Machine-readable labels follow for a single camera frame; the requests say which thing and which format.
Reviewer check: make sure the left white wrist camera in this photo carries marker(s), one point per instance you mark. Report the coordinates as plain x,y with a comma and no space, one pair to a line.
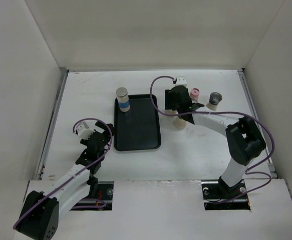
82,130

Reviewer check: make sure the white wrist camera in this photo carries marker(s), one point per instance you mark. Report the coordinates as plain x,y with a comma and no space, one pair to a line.
180,81
82,130

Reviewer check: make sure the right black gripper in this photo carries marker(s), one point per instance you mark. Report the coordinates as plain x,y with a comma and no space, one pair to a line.
169,98

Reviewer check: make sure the black plastic tray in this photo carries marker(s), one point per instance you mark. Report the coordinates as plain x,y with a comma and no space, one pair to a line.
139,128

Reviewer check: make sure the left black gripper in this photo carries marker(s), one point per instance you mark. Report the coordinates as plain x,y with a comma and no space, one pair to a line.
106,133

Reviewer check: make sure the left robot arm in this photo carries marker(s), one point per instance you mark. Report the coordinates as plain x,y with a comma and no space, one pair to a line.
76,190

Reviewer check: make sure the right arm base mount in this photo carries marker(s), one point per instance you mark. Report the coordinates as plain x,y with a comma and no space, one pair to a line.
218,197

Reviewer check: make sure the yellow cap spice bottle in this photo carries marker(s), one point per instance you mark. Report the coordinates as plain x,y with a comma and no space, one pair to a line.
179,123

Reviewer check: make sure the silver cap blue label bottle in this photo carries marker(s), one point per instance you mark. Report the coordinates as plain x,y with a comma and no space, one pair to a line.
123,99

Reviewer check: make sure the black cap spice bottle front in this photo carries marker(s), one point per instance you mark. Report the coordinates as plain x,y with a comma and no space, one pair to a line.
171,113

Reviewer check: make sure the pink cap spice bottle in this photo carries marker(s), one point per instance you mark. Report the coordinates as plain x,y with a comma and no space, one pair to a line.
194,94

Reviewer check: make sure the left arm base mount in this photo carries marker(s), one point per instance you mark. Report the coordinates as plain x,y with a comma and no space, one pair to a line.
99,198

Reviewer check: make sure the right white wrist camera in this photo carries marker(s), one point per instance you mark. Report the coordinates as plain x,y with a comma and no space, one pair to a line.
180,81

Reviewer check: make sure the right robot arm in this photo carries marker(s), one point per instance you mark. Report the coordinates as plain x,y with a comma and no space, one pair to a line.
245,142

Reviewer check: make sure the grey clear cap spice bottle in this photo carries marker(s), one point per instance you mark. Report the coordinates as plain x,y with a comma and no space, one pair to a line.
214,99

